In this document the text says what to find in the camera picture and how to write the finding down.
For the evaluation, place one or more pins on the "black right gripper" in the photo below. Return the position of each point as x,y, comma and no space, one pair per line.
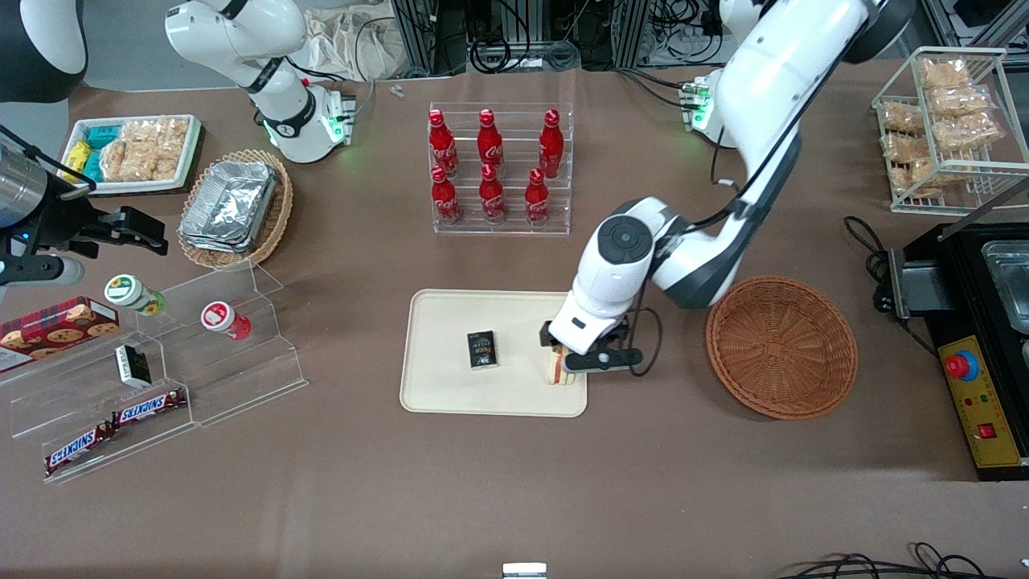
67,220

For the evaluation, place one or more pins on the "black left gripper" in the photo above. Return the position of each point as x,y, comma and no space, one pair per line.
544,335

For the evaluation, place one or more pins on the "triangular sandwich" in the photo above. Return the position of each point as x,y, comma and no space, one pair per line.
556,371

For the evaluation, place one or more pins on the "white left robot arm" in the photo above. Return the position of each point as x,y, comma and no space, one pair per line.
772,88

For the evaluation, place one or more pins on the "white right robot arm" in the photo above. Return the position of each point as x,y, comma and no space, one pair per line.
241,32

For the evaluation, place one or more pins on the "white snack tray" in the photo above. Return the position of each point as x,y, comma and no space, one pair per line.
189,165

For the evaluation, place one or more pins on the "cream plastic tray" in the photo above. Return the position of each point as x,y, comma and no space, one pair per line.
434,378

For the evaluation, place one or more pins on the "light oval wicker basket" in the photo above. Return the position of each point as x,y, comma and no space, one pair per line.
277,217

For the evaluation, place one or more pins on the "brown round wicker basket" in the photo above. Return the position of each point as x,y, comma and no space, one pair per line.
780,346

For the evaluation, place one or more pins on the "green lid cup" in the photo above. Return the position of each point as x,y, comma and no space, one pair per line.
129,292

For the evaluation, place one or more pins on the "rice cracker bag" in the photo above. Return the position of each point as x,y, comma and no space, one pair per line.
125,159
165,145

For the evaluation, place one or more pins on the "teal snack packet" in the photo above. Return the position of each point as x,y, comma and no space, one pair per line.
92,167
102,136

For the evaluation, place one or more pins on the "small black box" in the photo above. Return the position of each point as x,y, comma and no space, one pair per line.
482,351

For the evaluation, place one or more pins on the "stacked aluminium foil containers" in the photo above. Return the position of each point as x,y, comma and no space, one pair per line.
229,205

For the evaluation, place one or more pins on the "yellow snack packet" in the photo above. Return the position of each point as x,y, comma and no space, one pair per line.
77,156

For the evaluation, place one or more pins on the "red lid cup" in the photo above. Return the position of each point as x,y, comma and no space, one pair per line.
221,317

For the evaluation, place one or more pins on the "red cookie box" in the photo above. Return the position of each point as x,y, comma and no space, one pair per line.
56,328

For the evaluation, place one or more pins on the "black and white box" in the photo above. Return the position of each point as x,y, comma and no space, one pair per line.
133,366

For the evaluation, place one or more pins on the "clear acrylic bottle rack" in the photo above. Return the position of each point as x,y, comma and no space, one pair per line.
514,229

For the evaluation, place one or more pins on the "red cola bottle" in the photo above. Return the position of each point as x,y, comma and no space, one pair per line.
492,198
489,143
441,145
444,199
551,146
537,201

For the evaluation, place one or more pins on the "snickers chocolate bar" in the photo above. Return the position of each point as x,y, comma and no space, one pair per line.
74,449
149,408

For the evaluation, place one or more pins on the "clear acrylic stepped shelf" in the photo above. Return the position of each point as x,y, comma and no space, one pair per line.
241,378

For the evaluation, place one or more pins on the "beige cloth bag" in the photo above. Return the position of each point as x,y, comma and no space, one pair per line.
346,44

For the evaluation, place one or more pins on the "red emergency stop button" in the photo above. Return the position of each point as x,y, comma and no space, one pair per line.
961,366

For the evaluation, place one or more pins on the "fried snack bag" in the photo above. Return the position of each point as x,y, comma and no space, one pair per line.
902,117
969,133
904,147
961,100
916,177
944,72

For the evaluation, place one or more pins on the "black machine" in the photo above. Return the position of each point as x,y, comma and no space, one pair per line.
957,289

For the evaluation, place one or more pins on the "yellow control box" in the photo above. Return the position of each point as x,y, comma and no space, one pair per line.
993,418

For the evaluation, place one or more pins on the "steel pan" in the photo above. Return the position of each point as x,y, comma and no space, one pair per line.
1013,285

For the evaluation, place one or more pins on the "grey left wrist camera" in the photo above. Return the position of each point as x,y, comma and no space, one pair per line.
603,360

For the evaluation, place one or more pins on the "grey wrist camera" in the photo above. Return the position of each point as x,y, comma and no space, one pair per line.
603,360
40,270

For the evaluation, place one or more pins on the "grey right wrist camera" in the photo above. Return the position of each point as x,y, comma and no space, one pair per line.
40,270

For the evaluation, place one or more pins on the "aluminium frame rack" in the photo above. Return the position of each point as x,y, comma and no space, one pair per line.
426,36

